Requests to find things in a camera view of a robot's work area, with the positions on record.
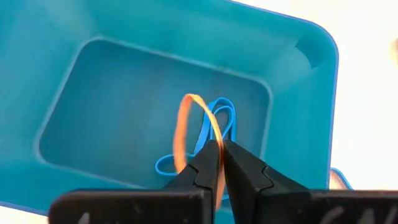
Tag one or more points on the blue plastic bin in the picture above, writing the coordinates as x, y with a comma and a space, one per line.
124, 124

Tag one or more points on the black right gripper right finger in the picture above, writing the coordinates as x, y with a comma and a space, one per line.
280, 208

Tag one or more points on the orange rubber band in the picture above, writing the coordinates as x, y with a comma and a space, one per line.
180, 130

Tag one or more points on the blue rubber band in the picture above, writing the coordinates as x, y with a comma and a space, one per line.
222, 99
342, 175

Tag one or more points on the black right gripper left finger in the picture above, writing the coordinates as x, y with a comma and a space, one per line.
140, 208

